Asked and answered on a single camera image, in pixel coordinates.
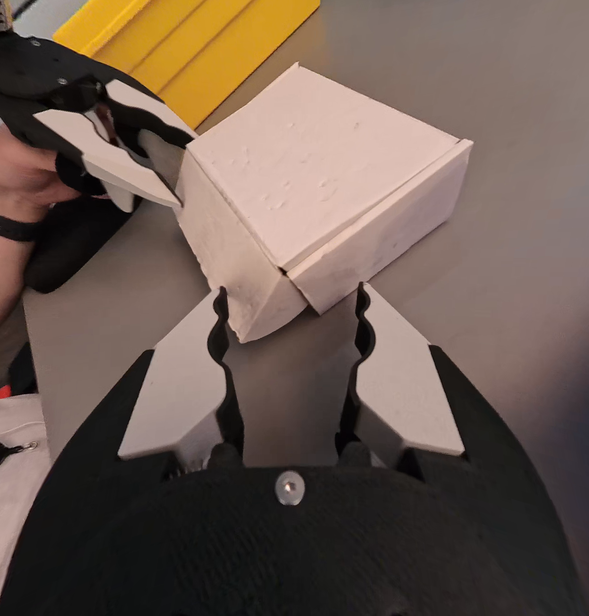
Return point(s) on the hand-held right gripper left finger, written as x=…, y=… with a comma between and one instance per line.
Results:
x=179, y=385

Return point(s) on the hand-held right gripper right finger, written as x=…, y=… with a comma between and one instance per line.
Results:
x=400, y=385

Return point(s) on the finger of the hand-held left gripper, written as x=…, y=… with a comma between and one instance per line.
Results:
x=106, y=159
x=150, y=106

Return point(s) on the white cardboard box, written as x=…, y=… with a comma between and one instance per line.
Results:
x=313, y=183

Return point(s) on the person's left forearm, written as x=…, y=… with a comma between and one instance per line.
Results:
x=1, y=279

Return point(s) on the person's left hand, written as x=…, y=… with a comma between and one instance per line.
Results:
x=15, y=178

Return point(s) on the yellow plastic bin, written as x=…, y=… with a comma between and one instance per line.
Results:
x=203, y=48

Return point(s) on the black soft pad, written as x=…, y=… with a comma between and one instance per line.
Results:
x=68, y=255

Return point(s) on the black wristband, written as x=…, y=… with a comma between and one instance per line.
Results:
x=10, y=230

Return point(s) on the white garment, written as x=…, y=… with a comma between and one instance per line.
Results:
x=10, y=519

